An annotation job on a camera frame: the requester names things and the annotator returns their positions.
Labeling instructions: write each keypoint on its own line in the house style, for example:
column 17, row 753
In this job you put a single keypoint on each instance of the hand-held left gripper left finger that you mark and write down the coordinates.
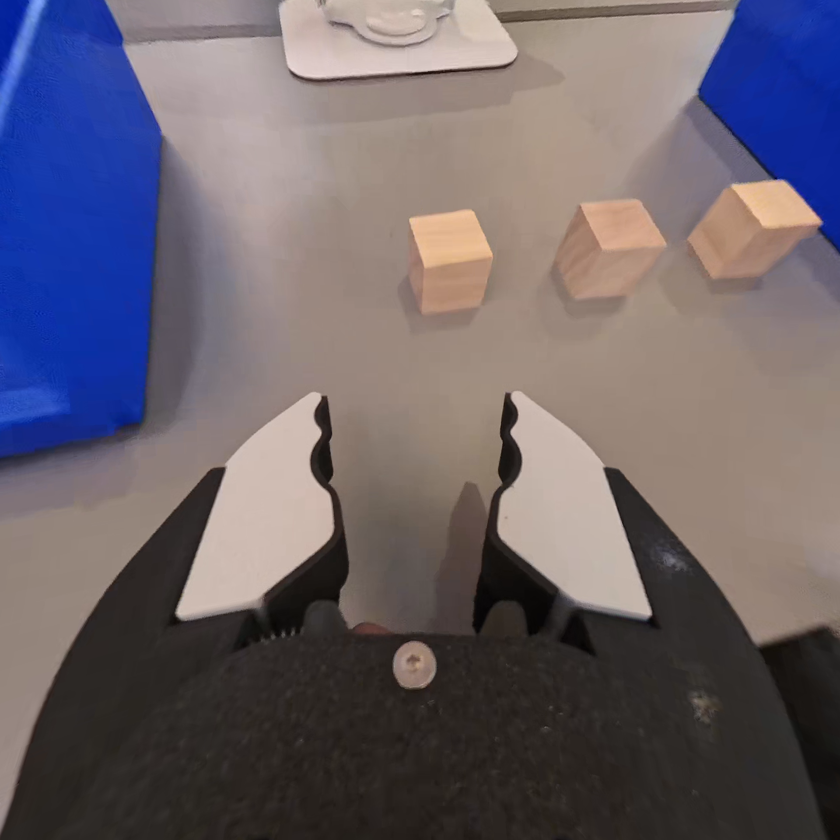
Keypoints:
column 262, row 525

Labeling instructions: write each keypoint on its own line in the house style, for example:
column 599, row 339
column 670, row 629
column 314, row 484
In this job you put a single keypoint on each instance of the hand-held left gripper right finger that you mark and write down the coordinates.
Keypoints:
column 564, row 525

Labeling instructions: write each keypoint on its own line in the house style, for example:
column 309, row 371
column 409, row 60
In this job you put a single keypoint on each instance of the wooden cube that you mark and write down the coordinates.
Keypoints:
column 604, row 256
column 449, row 262
column 748, row 236

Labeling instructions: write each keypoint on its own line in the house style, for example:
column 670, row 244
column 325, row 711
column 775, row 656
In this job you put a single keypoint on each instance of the blue plastic bin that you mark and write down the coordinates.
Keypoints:
column 781, row 79
column 72, row 229

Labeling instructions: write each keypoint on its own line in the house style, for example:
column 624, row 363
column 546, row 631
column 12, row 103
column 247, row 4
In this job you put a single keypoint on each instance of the white document stand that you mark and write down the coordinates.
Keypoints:
column 459, row 39

